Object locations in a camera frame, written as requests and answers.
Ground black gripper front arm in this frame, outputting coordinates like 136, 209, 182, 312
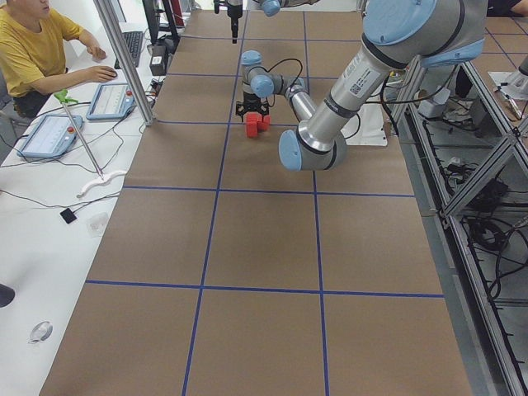
213, 0, 243, 44
235, 92, 269, 118

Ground red block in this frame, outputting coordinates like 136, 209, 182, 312
256, 116, 267, 133
245, 113, 259, 138
261, 115, 271, 131

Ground black power adapter box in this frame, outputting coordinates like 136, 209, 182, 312
148, 38, 173, 77

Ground black keyboard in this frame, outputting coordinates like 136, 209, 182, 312
121, 31, 144, 68

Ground blue teach pendant far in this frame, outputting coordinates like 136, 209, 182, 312
86, 82, 135, 121

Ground blue teach pendant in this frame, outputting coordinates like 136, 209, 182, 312
17, 115, 77, 159
86, 82, 135, 121

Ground blue teach pendant near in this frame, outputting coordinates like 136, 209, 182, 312
17, 115, 77, 159

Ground person in yellow shirt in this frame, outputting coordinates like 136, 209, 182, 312
1, 1, 113, 119

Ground small black box on desk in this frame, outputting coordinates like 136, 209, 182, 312
59, 208, 78, 224

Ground black gripper cable front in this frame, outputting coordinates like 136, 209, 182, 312
263, 57, 304, 109

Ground aluminium frame post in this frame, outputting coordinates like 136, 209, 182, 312
93, 0, 154, 126

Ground green handled reach stick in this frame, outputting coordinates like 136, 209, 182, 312
53, 89, 104, 179

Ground aluminium frame rack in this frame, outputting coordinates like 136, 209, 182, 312
398, 54, 527, 395

